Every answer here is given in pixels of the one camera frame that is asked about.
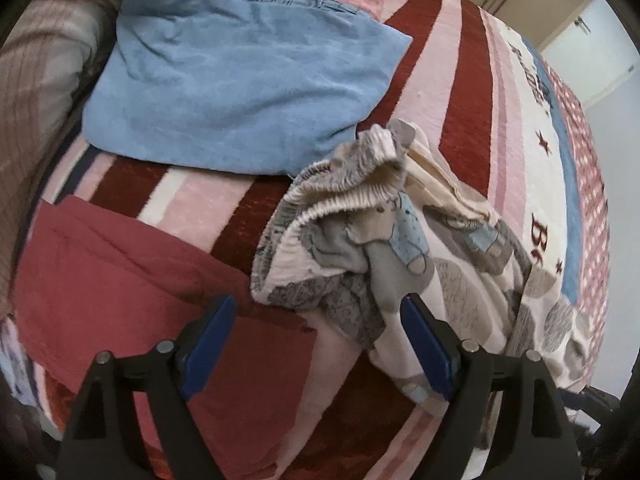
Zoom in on pink striped duvet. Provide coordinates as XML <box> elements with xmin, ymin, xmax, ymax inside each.
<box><xmin>1</xmin><ymin>0</ymin><xmax>117</xmax><ymax>314</ymax></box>

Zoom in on striped polka dot blanket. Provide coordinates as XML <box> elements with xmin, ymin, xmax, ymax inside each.
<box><xmin>37</xmin><ymin>0</ymin><xmax>608</xmax><ymax>479</ymax></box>

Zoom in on dark red folded garment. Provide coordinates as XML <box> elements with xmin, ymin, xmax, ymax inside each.
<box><xmin>12</xmin><ymin>196</ymin><xmax>317</xmax><ymax>479</ymax></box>

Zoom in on bear print pajama pants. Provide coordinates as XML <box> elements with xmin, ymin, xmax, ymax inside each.
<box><xmin>250</xmin><ymin>119</ymin><xmax>590</xmax><ymax>416</ymax></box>

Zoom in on blue folded garment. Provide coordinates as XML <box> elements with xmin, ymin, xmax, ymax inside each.
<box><xmin>81</xmin><ymin>0</ymin><xmax>411</xmax><ymax>174</ymax></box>

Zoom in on white door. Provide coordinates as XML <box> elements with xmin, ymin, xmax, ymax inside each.
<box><xmin>541</xmin><ymin>0</ymin><xmax>639</xmax><ymax>108</ymax></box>

